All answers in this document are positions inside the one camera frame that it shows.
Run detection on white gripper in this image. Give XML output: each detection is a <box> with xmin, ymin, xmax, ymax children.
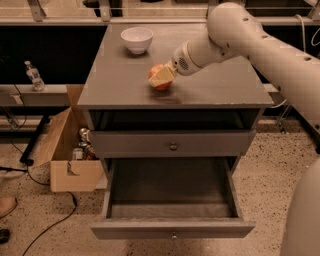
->
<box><xmin>149</xmin><ymin>41</ymin><xmax>202</xmax><ymax>87</ymax></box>

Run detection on red apple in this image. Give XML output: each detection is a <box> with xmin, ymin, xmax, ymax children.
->
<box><xmin>148</xmin><ymin>64</ymin><xmax>172</xmax><ymax>91</ymax></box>

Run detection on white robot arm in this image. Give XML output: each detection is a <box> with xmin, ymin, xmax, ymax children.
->
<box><xmin>149</xmin><ymin>2</ymin><xmax>320</xmax><ymax>256</ymax></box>

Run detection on grey drawer cabinet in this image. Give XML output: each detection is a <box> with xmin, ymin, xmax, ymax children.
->
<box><xmin>77</xmin><ymin>23</ymin><xmax>274</xmax><ymax>168</ymax></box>

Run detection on closed grey drawer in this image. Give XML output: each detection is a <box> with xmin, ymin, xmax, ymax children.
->
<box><xmin>89</xmin><ymin>130</ymin><xmax>256</xmax><ymax>158</ymax></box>

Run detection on open grey drawer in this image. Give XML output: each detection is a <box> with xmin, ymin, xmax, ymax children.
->
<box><xmin>91</xmin><ymin>157</ymin><xmax>255</xmax><ymax>239</ymax></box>

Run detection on white bowl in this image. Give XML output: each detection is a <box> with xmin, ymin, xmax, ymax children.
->
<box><xmin>121</xmin><ymin>27</ymin><xmax>154</xmax><ymax>54</ymax></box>

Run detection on items inside cardboard box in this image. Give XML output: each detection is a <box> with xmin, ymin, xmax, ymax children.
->
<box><xmin>72</xmin><ymin>128</ymin><xmax>97</xmax><ymax>160</ymax></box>

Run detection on clear plastic water bottle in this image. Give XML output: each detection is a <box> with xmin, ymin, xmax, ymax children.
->
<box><xmin>24</xmin><ymin>61</ymin><xmax>45</xmax><ymax>92</ymax></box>

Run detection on cardboard box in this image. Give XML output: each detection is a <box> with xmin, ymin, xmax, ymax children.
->
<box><xmin>34</xmin><ymin>85</ymin><xmax>107</xmax><ymax>192</ymax></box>

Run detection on brown shoe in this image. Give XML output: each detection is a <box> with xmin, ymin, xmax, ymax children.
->
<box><xmin>0</xmin><ymin>197</ymin><xmax>17</xmax><ymax>218</ymax></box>

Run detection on black shoe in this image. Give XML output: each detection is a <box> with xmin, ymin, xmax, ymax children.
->
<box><xmin>0</xmin><ymin>229</ymin><xmax>10</xmax><ymax>244</ymax></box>

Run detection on white cable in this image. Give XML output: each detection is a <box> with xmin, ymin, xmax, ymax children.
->
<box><xmin>270</xmin><ymin>14</ymin><xmax>320</xmax><ymax>110</ymax></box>

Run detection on black floor cable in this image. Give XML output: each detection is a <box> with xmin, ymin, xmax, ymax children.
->
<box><xmin>0</xmin><ymin>56</ymin><xmax>79</xmax><ymax>256</ymax></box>

